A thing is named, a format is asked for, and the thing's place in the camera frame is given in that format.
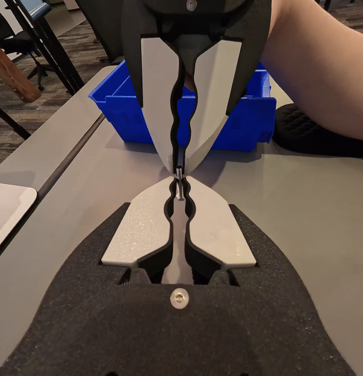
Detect black wrist rest pad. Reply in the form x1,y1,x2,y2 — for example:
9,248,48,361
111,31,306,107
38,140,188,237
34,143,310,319
272,103,363,159

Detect black office chair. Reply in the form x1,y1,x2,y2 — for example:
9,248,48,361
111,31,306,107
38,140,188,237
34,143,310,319
0,7,50,91

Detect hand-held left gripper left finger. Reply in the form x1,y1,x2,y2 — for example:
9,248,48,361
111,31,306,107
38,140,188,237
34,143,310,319
101,177,174,287

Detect short steel bolt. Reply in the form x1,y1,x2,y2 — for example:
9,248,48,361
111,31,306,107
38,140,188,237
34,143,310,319
175,165,185,201

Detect tilted display on black stand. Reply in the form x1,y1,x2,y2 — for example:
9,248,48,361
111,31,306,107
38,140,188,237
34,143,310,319
5,0,86,96

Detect black high-back chair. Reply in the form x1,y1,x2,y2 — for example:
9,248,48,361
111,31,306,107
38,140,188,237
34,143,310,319
74,0,127,66

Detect wooden beam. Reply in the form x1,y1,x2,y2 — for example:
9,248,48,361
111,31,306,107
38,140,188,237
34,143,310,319
0,41,42,103

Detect white stand base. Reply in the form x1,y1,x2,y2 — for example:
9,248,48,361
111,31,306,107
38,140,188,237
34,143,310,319
0,182,38,254

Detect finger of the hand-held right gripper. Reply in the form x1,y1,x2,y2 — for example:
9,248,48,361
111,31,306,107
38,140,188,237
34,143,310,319
140,37,182,174
184,40,244,174

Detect person's right forearm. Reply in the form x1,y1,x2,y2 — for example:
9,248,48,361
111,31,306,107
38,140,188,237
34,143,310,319
259,0,363,147

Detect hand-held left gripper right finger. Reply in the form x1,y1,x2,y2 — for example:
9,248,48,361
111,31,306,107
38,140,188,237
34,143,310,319
184,177,257,287

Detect blue plastic bin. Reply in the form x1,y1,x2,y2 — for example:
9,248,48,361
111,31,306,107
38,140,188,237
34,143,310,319
88,60,277,152

